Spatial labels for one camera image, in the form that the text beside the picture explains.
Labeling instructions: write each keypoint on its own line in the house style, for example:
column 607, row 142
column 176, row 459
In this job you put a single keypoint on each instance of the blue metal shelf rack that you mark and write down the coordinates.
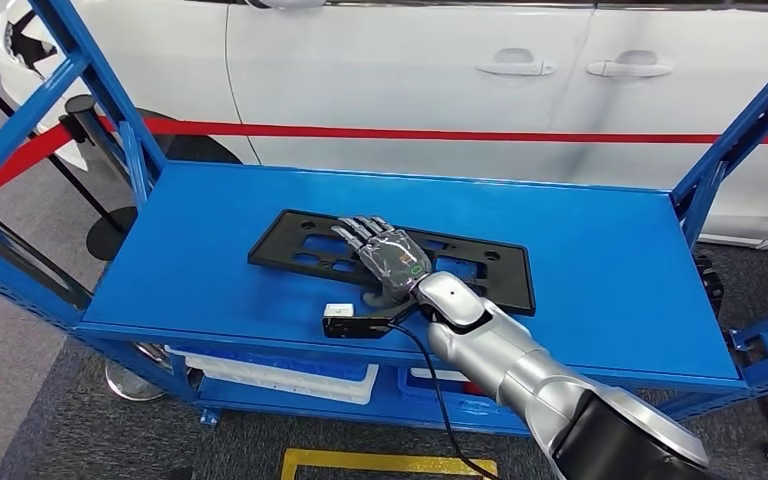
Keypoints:
column 192, row 252

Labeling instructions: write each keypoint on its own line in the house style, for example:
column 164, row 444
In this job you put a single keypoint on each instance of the red barrier belt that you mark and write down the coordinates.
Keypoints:
column 20, row 162
column 357, row 131

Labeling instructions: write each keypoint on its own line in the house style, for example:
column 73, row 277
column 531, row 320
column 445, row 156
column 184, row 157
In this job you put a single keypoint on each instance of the yellow floor tape square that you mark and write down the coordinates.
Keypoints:
column 384, row 459

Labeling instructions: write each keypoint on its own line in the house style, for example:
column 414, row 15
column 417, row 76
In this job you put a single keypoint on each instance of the white car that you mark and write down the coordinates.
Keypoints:
column 390, row 66

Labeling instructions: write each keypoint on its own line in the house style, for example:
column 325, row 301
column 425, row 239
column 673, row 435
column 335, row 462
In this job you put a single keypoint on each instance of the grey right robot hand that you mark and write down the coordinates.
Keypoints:
column 397, row 262

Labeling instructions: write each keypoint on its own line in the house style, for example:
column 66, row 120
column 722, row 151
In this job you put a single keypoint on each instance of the long black plastic panel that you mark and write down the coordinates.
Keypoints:
column 278, row 248

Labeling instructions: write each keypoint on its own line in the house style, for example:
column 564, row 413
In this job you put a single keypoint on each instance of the black stanchion with round base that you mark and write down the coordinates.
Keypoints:
column 109, row 235

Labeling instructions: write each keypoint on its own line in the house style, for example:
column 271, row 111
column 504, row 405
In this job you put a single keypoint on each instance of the blue plastic bin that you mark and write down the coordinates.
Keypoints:
column 331, row 368
column 417, row 392

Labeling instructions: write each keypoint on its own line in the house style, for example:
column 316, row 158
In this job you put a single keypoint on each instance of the chrome stanchion post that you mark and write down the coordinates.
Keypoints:
column 79, row 106
column 129, row 384

